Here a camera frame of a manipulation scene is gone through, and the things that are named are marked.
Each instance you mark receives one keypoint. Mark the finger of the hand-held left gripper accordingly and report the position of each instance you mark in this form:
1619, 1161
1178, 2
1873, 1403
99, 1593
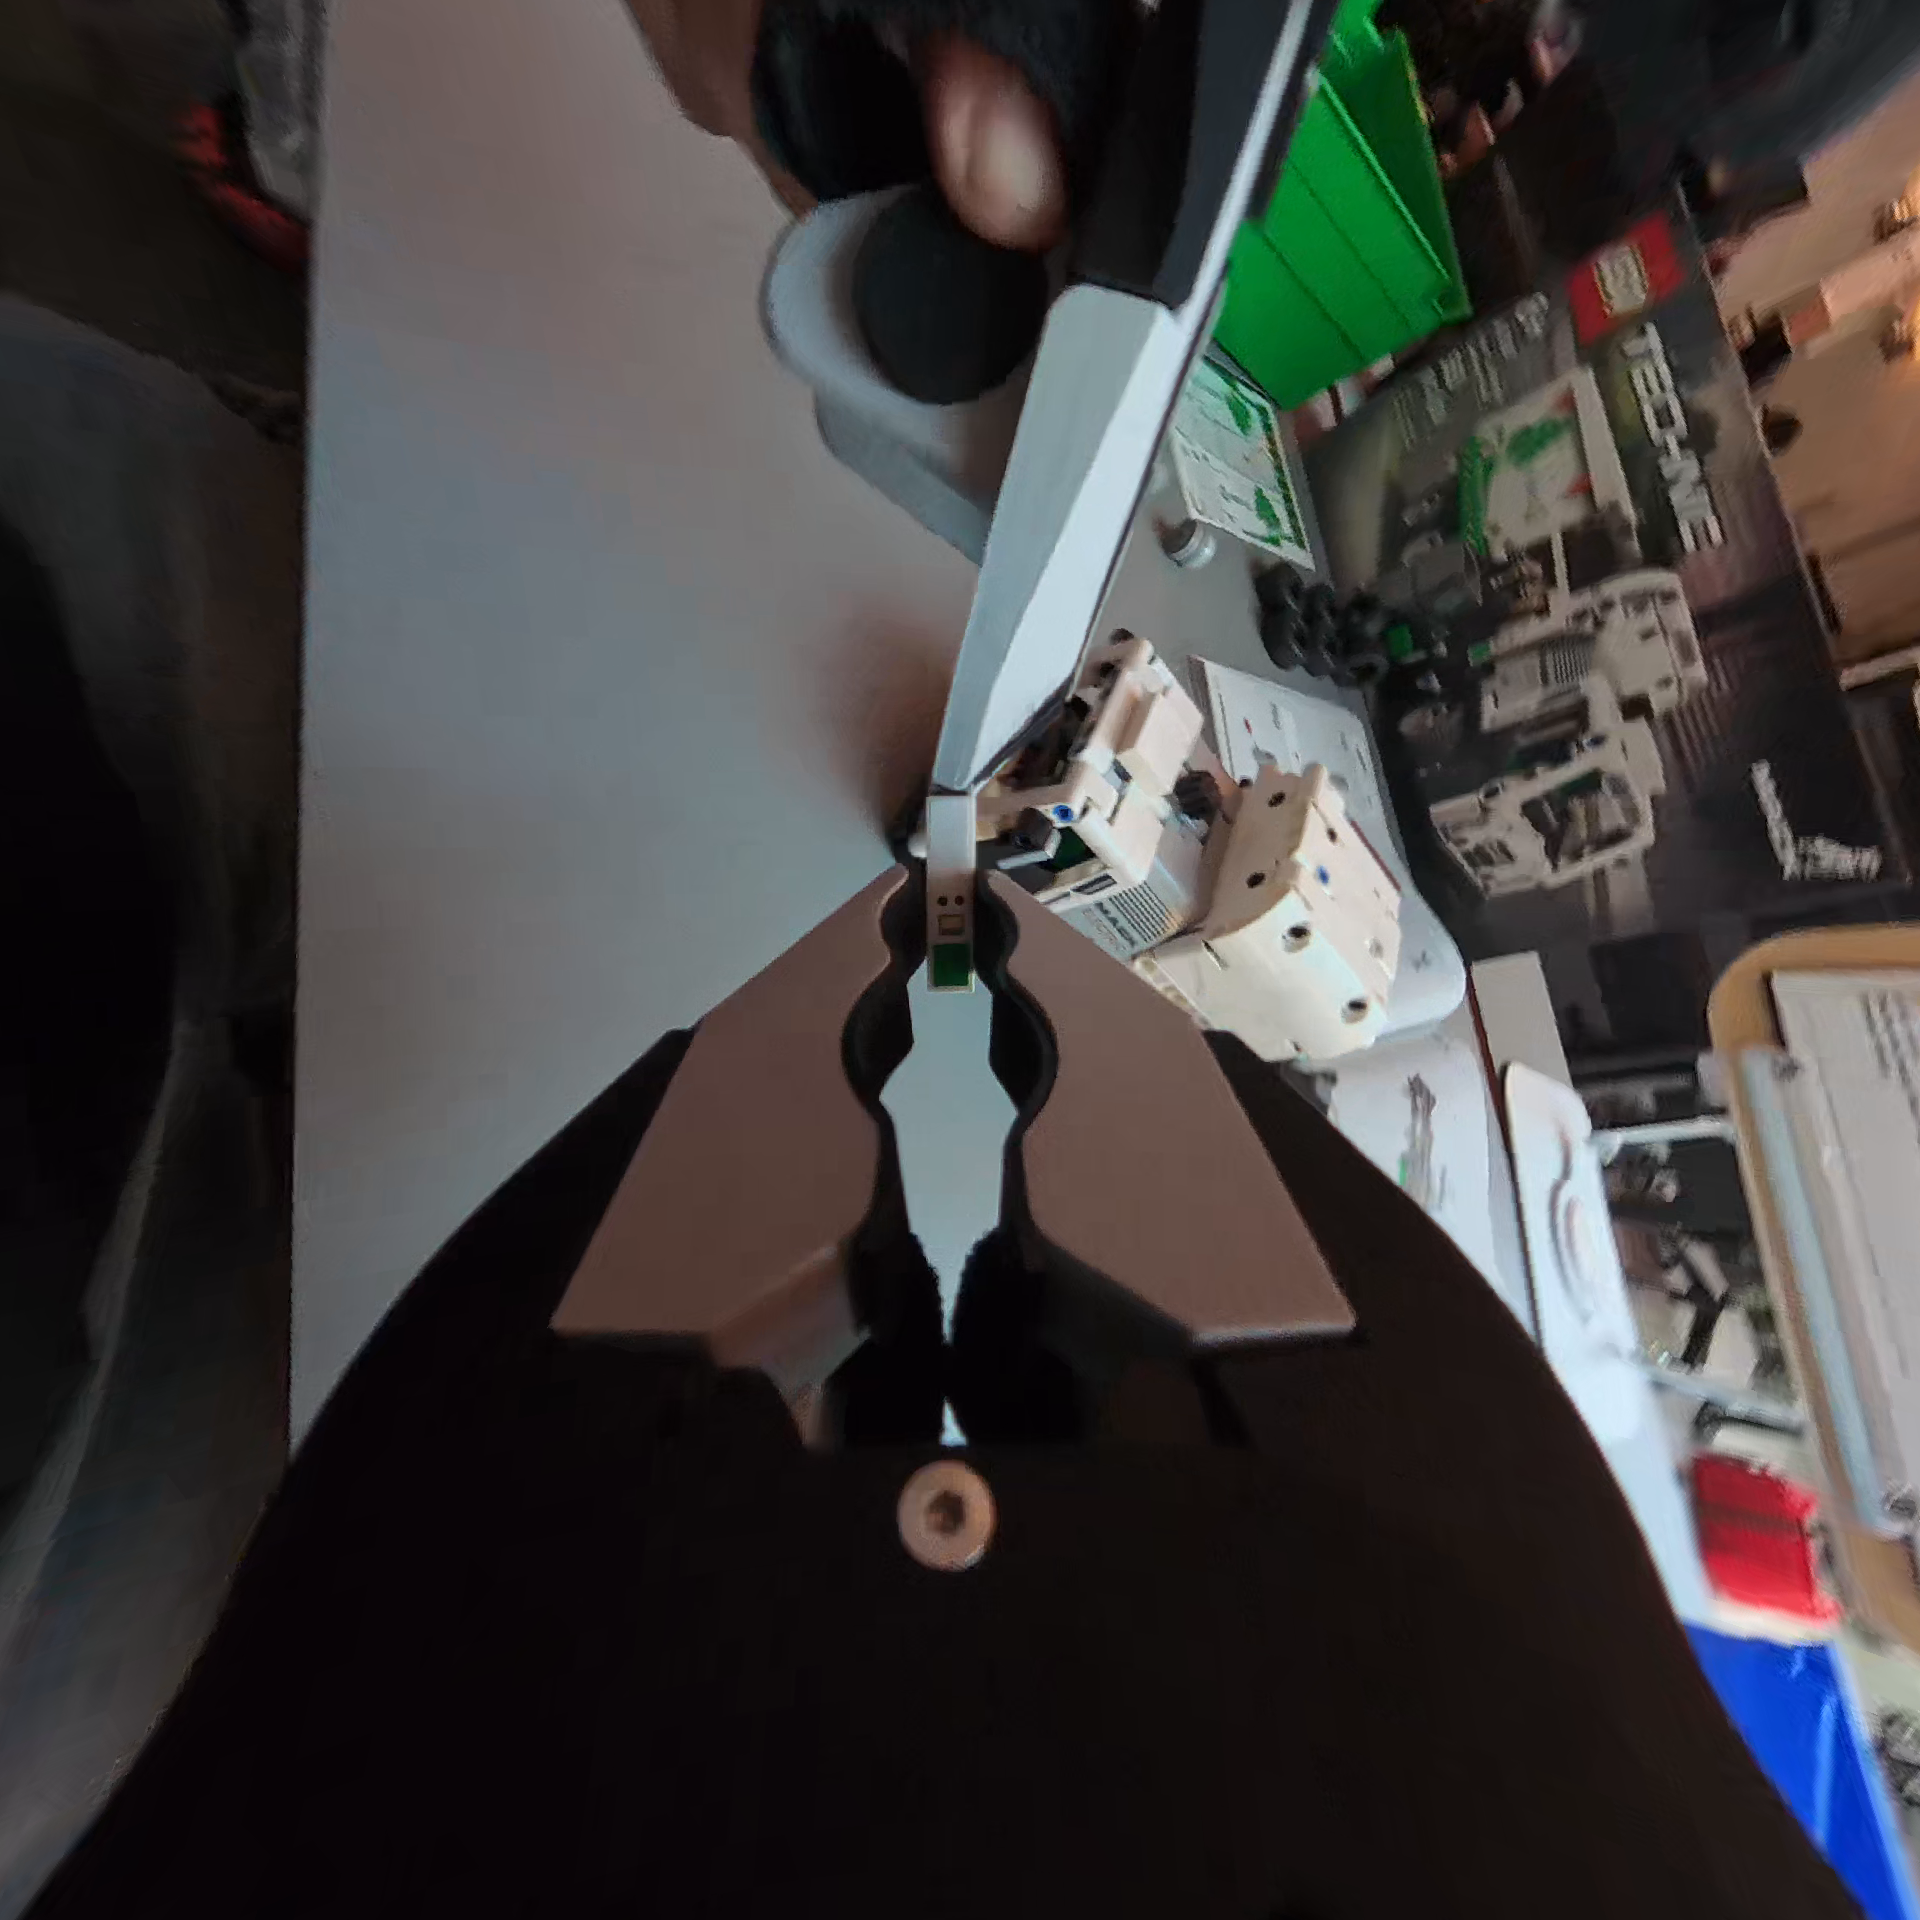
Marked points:
1066, 524

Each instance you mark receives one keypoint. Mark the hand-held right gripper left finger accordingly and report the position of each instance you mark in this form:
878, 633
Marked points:
720, 1185

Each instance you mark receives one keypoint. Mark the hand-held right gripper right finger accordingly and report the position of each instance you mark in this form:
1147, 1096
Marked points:
1170, 1185

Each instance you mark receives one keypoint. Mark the white lego truck model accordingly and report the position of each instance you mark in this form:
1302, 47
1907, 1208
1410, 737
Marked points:
1275, 886

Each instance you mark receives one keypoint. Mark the small white green lego piece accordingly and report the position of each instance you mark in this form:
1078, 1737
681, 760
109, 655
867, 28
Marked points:
949, 862

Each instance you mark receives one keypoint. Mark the dark lego set box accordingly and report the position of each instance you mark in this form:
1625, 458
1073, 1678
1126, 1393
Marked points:
1622, 628

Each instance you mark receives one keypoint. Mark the person's left hand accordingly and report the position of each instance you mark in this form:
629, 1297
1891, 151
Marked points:
993, 142

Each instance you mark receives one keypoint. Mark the small round silver cap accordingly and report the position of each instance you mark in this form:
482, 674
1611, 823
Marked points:
1193, 542

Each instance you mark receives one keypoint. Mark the green printed sticker sheet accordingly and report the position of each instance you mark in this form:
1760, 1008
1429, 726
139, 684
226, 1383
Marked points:
1238, 464

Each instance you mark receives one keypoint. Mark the black toy tyres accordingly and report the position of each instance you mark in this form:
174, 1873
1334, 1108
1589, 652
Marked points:
1328, 623

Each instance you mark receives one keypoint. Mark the white flat rounded board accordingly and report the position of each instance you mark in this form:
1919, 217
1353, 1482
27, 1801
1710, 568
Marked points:
1569, 1214

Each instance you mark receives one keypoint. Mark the green plastic bin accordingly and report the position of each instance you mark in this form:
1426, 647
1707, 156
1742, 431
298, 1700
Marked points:
1335, 225

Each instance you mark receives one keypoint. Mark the clipboard with paper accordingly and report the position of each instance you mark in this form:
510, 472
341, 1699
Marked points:
1739, 1140

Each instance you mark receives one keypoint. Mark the person's grey trousers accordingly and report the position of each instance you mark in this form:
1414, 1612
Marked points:
150, 900

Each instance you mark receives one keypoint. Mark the red ribbed object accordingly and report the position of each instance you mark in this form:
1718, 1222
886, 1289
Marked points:
1763, 1538

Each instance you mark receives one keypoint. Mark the blue plastic bin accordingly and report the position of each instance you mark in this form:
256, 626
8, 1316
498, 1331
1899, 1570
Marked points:
1800, 1724

